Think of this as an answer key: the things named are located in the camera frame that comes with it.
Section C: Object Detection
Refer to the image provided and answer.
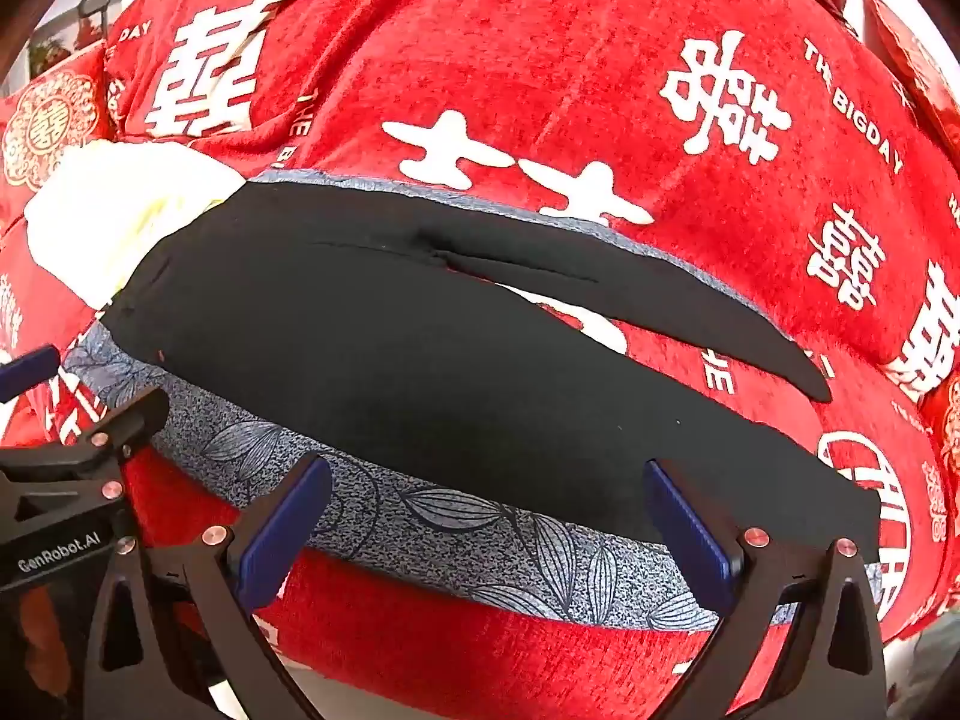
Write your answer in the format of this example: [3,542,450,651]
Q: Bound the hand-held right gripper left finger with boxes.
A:
[82,454,335,720]

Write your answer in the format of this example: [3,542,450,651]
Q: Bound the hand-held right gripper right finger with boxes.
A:
[643,457,890,720]

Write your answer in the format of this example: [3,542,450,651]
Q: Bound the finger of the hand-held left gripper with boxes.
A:
[0,388,172,515]
[0,345,62,404]

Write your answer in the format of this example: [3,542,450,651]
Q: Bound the black pants with floral lining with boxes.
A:
[64,169,886,631]

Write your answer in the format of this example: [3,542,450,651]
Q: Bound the white cloth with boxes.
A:
[22,141,248,308]

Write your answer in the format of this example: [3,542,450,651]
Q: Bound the red patterned cushion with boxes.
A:
[919,382,960,470]
[0,45,117,188]

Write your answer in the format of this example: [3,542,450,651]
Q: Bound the red printed blanket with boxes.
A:
[0,0,960,720]

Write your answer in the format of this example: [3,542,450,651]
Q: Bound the red gift box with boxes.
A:
[862,0,960,158]

